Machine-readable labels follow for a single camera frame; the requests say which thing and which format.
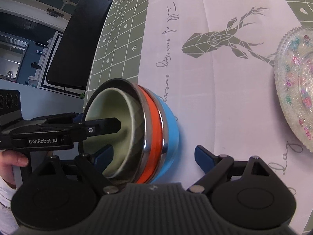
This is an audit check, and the clear glass plate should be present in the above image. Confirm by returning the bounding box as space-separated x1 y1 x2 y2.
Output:
274 27 312 151

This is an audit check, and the green white checked tablecloth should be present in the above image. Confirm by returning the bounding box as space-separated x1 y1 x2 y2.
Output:
85 0 312 234

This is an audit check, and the orange steel bowl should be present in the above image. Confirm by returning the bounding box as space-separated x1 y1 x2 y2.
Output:
79 79 162 185

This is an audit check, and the blue steel bowl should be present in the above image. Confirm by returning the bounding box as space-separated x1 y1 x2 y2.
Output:
144 88 179 183

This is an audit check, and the green ceramic bowl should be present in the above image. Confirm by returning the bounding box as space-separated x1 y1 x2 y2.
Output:
83 88 145 179

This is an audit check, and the left hand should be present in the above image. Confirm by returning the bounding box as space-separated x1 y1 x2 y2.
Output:
0 150 29 189

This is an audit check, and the black chair near left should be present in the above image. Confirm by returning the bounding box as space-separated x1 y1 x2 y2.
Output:
46 0 112 90

